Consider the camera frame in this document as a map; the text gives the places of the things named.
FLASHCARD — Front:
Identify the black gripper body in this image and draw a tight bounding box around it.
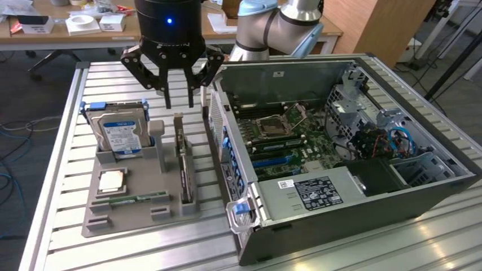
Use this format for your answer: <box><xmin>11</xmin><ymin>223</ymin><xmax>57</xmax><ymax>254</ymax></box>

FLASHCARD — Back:
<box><xmin>133</xmin><ymin>0</ymin><xmax>208</xmax><ymax>71</ymax></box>

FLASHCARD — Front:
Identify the Nvidia graphics card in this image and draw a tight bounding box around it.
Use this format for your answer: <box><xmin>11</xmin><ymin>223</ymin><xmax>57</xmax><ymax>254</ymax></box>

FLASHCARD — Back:
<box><xmin>174</xmin><ymin>112</ymin><xmax>198</xmax><ymax>204</ymax></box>

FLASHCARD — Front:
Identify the white paper stack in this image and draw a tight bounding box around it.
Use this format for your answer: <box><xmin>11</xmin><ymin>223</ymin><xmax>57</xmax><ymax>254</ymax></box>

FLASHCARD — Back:
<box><xmin>207</xmin><ymin>12</ymin><xmax>239</xmax><ymax>34</ymax></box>

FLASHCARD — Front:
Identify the wooden desk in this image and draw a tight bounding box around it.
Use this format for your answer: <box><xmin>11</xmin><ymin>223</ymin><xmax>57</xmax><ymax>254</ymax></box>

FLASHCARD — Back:
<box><xmin>0</xmin><ymin>0</ymin><xmax>140</xmax><ymax>62</ymax></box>
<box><xmin>135</xmin><ymin>0</ymin><xmax>344</xmax><ymax>62</ymax></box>

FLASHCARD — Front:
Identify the white labelled box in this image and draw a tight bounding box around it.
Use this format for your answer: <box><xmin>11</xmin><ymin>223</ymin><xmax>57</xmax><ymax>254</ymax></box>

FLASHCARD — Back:
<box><xmin>97</xmin><ymin>14</ymin><xmax>127</xmax><ymax>33</ymax></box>

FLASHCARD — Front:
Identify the brown cardboard box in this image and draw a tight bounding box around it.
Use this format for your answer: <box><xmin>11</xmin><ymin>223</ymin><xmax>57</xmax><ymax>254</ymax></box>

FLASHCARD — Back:
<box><xmin>220</xmin><ymin>0</ymin><xmax>243</xmax><ymax>20</ymax></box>

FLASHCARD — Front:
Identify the white box with tape roll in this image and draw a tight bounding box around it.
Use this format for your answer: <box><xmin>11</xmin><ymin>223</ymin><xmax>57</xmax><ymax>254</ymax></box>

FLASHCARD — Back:
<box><xmin>64</xmin><ymin>15</ymin><xmax>103</xmax><ymax>36</ymax></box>

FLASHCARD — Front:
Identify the hard disk in blue carrier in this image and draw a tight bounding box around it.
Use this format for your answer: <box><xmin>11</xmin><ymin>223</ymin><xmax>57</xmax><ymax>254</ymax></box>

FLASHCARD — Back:
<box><xmin>79</xmin><ymin>98</ymin><xmax>149</xmax><ymax>160</ymax></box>

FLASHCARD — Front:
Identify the black office chair base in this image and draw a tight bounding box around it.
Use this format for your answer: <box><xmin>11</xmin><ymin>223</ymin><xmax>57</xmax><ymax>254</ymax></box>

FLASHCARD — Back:
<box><xmin>25</xmin><ymin>49</ymin><xmax>81</xmax><ymax>81</ymax></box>

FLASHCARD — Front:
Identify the CPU socket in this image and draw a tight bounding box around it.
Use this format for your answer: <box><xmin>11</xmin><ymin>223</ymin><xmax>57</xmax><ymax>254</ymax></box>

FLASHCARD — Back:
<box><xmin>255</xmin><ymin>115</ymin><xmax>291</xmax><ymax>139</ymax></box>

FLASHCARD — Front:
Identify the metal socket cover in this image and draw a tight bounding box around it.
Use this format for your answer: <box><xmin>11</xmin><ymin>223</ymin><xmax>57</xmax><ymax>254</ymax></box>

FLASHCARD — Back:
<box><xmin>282</xmin><ymin>102</ymin><xmax>308</xmax><ymax>125</ymax></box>

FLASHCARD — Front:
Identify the RAM stick with black chips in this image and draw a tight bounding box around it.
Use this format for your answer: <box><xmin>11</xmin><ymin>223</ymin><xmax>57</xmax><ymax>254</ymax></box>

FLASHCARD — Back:
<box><xmin>250</xmin><ymin>135</ymin><xmax>307</xmax><ymax>154</ymax></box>

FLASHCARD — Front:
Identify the white box with black lid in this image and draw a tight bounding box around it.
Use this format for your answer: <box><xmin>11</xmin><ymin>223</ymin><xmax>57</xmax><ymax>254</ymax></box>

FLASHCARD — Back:
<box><xmin>20</xmin><ymin>15</ymin><xmax>56</xmax><ymax>35</ymax></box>

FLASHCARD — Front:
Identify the blue expansion slot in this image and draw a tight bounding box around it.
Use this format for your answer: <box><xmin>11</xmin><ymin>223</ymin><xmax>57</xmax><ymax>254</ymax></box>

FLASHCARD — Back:
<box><xmin>252</xmin><ymin>156</ymin><xmax>296</xmax><ymax>169</ymax></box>

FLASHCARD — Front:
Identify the green motherboard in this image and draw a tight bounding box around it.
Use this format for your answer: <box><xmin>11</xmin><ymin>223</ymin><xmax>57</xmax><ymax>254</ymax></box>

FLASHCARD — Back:
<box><xmin>228</xmin><ymin>93</ymin><xmax>348</xmax><ymax>182</ymax></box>

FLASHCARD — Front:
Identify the silver perforated disk bay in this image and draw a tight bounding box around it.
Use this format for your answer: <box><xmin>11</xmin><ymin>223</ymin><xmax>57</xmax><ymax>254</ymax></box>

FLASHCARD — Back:
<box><xmin>324</xmin><ymin>82</ymin><xmax>378</xmax><ymax>142</ymax></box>

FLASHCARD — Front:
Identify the crumpled white paper pile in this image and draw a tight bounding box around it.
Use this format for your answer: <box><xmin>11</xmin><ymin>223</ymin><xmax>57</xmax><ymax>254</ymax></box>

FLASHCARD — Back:
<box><xmin>0</xmin><ymin>0</ymin><xmax>39</xmax><ymax>18</ymax></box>

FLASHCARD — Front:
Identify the grey parts rack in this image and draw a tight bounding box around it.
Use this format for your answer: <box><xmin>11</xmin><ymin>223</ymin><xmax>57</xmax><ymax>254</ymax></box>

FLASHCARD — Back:
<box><xmin>81</xmin><ymin>120</ymin><xmax>202</xmax><ymax>238</ymax></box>

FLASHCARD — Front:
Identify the silver CPU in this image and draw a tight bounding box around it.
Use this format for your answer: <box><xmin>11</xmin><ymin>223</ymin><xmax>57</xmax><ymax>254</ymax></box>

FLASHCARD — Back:
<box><xmin>97</xmin><ymin>170</ymin><xmax>125</xmax><ymax>193</ymax></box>

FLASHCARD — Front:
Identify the green RAM stick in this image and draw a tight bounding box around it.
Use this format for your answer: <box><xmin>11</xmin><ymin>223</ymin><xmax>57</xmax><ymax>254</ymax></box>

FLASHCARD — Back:
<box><xmin>92</xmin><ymin>191</ymin><xmax>168</xmax><ymax>205</ymax></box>

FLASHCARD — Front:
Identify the wooden cabinet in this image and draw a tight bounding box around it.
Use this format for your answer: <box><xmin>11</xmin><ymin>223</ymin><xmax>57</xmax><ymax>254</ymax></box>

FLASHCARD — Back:
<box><xmin>322</xmin><ymin>0</ymin><xmax>438</xmax><ymax>69</ymax></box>

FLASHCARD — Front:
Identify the grey power supply unit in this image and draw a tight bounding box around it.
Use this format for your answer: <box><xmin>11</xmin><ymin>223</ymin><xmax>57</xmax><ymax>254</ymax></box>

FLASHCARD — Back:
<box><xmin>255</xmin><ymin>166</ymin><xmax>367</xmax><ymax>221</ymax></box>

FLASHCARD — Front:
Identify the white floor device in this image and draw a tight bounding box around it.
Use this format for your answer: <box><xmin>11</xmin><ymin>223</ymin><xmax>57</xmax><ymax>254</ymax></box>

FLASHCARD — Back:
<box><xmin>396</xmin><ymin>36</ymin><xmax>423</xmax><ymax>64</ymax></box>

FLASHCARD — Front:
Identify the open black PC case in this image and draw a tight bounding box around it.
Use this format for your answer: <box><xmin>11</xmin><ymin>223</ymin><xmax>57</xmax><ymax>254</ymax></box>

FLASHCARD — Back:
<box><xmin>202</xmin><ymin>53</ymin><xmax>482</xmax><ymax>266</ymax></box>

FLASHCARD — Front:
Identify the black stand pole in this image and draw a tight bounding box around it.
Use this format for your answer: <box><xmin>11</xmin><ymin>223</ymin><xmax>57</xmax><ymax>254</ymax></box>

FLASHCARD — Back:
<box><xmin>422</xmin><ymin>27</ymin><xmax>482</xmax><ymax>101</ymax></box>

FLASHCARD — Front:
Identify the white floor cable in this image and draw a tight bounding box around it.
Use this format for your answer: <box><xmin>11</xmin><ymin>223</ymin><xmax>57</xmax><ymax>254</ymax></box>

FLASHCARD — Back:
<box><xmin>0</xmin><ymin>113</ymin><xmax>63</xmax><ymax>134</ymax></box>

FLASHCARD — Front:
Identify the red wire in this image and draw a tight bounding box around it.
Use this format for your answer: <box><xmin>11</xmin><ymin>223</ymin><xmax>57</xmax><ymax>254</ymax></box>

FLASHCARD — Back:
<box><xmin>370</xmin><ymin>135</ymin><xmax>382</xmax><ymax>159</ymax></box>

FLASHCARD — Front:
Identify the silver case latch handle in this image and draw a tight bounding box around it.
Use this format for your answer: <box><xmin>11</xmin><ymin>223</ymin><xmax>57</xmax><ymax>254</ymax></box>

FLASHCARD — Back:
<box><xmin>224</xmin><ymin>194</ymin><xmax>262</xmax><ymax>234</ymax></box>

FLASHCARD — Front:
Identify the blue floor cable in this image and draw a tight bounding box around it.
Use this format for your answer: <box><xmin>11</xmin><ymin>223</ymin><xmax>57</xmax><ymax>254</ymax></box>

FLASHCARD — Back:
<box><xmin>0</xmin><ymin>123</ymin><xmax>31</xmax><ymax>241</ymax></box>

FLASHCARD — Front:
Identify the blue wire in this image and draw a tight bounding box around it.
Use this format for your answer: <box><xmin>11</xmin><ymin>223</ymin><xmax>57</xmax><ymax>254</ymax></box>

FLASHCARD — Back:
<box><xmin>388</xmin><ymin>126</ymin><xmax>417</xmax><ymax>159</ymax></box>

